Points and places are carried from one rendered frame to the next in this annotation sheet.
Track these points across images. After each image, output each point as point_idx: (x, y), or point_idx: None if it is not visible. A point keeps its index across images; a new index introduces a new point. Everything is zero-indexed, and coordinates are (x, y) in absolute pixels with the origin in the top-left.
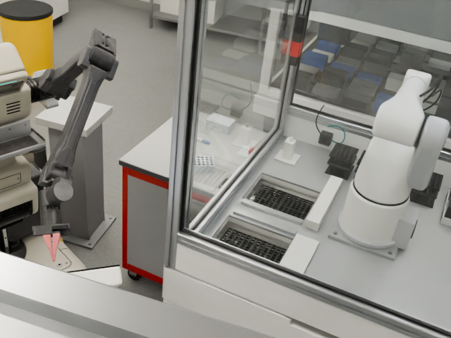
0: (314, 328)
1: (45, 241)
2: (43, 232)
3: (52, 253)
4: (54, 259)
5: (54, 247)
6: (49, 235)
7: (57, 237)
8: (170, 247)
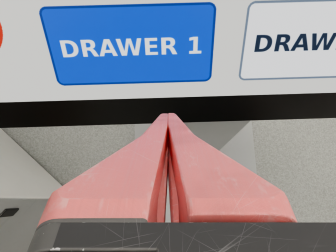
0: None
1: (237, 163)
2: (309, 251)
3: (175, 126)
4: (159, 115)
5: (154, 139)
6: (192, 195)
7: (96, 178)
8: None
